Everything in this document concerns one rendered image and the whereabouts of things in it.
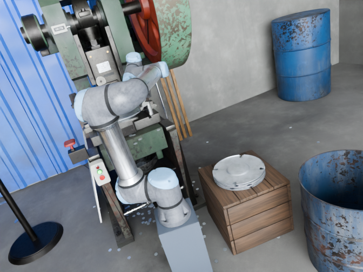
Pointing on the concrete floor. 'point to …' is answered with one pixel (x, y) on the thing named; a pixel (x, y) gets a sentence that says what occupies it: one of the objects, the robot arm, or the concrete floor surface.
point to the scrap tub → (334, 210)
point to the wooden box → (249, 208)
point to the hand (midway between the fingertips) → (139, 108)
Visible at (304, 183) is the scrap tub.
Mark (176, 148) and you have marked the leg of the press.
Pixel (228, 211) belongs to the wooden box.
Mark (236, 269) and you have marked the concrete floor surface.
